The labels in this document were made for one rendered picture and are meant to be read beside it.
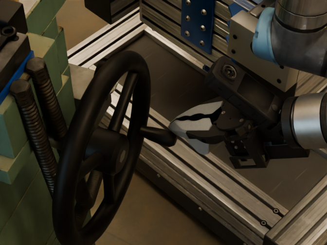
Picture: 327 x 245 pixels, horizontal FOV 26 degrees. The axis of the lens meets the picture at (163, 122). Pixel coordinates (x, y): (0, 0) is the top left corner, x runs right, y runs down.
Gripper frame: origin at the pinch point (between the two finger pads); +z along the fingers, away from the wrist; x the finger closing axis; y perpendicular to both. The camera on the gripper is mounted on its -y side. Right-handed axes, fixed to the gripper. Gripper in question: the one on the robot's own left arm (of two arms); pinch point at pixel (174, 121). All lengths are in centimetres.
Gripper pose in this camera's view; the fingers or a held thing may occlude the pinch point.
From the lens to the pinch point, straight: 106.9
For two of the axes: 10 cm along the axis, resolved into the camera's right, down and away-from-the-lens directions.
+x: 3.8, -6.9, 6.2
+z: -8.1, 0.7, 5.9
